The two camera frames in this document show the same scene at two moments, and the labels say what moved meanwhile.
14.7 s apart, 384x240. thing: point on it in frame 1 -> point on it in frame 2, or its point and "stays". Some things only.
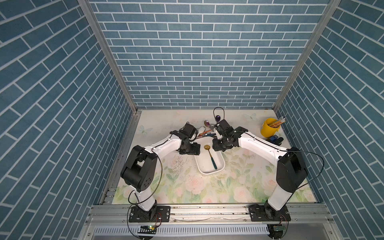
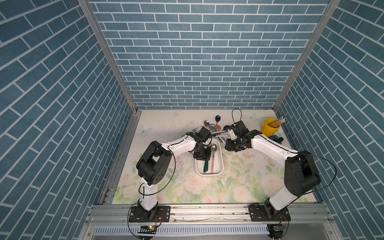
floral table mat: x=248 y=177 stays
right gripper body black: x=219 y=144 -> x=233 y=145
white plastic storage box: x=209 y=161 stays
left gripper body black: x=190 y=148 -> x=203 y=153
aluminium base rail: x=212 y=214 stays
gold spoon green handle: x=207 y=147 -> x=206 y=166
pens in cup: x=277 y=123 stays
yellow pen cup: x=267 y=131 stays
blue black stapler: x=275 y=140 stays
